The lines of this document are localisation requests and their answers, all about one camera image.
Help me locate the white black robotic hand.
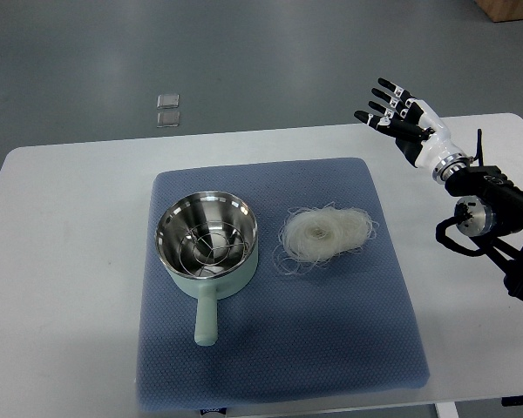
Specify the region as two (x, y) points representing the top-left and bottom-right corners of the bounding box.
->
(354, 78), (471, 184)

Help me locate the white vermicelli bundle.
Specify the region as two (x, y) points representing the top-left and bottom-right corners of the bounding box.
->
(272, 202), (379, 275)

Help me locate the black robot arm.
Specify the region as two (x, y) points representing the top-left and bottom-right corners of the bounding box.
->
(432, 130), (523, 301)

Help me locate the mint green steel pot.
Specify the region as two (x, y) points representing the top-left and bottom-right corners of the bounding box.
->
(155, 191), (259, 347)

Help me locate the brown cardboard box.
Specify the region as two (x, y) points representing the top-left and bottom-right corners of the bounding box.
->
(475, 0), (523, 23)

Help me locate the blue quilted mat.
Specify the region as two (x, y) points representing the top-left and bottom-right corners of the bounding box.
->
(137, 158), (429, 412)

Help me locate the upper clear floor tile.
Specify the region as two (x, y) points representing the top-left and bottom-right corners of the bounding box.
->
(157, 93), (180, 109)

